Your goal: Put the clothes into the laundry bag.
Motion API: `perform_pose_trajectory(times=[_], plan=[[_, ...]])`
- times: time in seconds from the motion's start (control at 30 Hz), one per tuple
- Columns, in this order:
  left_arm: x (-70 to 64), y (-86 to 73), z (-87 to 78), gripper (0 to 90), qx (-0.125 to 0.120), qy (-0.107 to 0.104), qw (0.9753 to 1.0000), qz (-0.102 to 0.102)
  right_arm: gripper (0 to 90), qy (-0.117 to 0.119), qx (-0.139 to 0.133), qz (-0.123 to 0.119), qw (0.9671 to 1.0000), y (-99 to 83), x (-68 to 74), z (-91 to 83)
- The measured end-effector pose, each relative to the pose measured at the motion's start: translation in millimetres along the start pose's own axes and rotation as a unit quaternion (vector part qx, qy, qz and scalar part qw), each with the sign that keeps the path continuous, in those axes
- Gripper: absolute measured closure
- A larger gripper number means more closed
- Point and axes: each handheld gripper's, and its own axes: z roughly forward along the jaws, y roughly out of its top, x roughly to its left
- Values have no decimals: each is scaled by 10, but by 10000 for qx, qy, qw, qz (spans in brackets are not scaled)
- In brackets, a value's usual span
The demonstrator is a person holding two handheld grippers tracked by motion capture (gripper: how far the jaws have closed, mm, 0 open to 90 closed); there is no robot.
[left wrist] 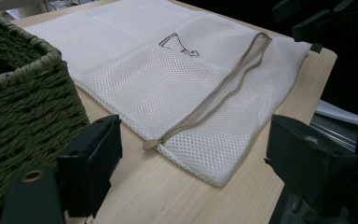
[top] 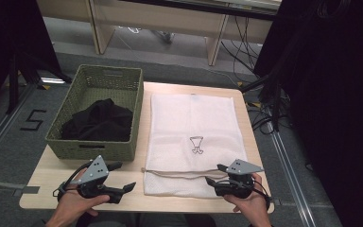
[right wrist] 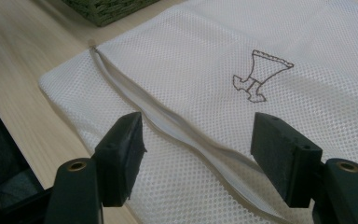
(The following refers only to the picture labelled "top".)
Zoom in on right hand-held gripper cable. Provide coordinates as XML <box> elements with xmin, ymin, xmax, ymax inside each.
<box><xmin>251</xmin><ymin>179</ymin><xmax>272</xmax><ymax>211</ymax></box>

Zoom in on person's legs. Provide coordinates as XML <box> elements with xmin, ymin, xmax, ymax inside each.
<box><xmin>75</xmin><ymin>211</ymin><xmax>217</xmax><ymax>227</ymax></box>

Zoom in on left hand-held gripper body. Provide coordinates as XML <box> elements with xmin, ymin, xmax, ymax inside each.
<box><xmin>75</xmin><ymin>154</ymin><xmax>124</xmax><ymax>204</ymax></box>

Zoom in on black curtain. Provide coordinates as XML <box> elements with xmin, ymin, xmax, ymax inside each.
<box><xmin>0</xmin><ymin>0</ymin><xmax>61</xmax><ymax>110</ymax></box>
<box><xmin>253</xmin><ymin>0</ymin><xmax>363</xmax><ymax>227</ymax></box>

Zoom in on hand-held gripper cable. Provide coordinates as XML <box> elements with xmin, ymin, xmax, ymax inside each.
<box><xmin>251</xmin><ymin>179</ymin><xmax>272</xmax><ymax>211</ymax></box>
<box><xmin>52</xmin><ymin>160</ymin><xmax>93</xmax><ymax>200</ymax></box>

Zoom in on metal floor rail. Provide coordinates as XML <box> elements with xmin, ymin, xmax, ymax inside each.
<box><xmin>268</xmin><ymin>129</ymin><xmax>317</xmax><ymax>227</ymax></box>
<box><xmin>0</xmin><ymin>83</ymin><xmax>36</xmax><ymax>169</ymax></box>

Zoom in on black garment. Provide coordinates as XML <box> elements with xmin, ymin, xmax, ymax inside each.
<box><xmin>60</xmin><ymin>97</ymin><xmax>134</xmax><ymax>143</ymax></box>

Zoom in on white mesh laundry bag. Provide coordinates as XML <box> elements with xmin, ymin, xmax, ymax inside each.
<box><xmin>142</xmin><ymin>93</ymin><xmax>249</xmax><ymax>199</ymax></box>

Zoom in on black metal stand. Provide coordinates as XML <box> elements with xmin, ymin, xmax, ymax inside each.
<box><xmin>240</xmin><ymin>73</ymin><xmax>282</xmax><ymax>132</ymax></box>

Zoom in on black hanging cable bundle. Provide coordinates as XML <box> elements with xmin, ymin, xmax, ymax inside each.
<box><xmin>220</xmin><ymin>15</ymin><xmax>266</xmax><ymax>83</ymax></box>

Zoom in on person's left hand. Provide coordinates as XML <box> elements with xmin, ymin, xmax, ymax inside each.
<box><xmin>54</xmin><ymin>169</ymin><xmax>111</xmax><ymax>222</ymax></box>

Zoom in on grey tape strip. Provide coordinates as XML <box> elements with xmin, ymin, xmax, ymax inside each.
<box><xmin>0</xmin><ymin>179</ymin><xmax>41</xmax><ymax>198</ymax></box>

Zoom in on light wooden desk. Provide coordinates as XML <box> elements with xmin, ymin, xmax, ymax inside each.
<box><xmin>37</xmin><ymin>0</ymin><xmax>282</xmax><ymax>67</ymax></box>

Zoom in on person's right hand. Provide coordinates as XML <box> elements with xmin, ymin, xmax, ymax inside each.
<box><xmin>223</xmin><ymin>172</ymin><xmax>270</xmax><ymax>223</ymax></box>

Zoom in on black tripod stand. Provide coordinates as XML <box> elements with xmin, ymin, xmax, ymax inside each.
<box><xmin>5</xmin><ymin>50</ymin><xmax>74</xmax><ymax>115</ymax></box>

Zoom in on left hand-held gripper cable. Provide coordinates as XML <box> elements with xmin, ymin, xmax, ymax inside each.
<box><xmin>52</xmin><ymin>160</ymin><xmax>93</xmax><ymax>200</ymax></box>

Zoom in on green woven basket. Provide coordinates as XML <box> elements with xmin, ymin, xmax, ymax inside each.
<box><xmin>44</xmin><ymin>64</ymin><xmax>145</xmax><ymax>163</ymax></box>

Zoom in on black floor cable tangle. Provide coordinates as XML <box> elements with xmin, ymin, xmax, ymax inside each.
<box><xmin>246</xmin><ymin>94</ymin><xmax>293</xmax><ymax>136</ymax></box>

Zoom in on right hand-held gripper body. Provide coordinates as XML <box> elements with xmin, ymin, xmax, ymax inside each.
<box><xmin>213</xmin><ymin>159</ymin><xmax>265</xmax><ymax>200</ymax></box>

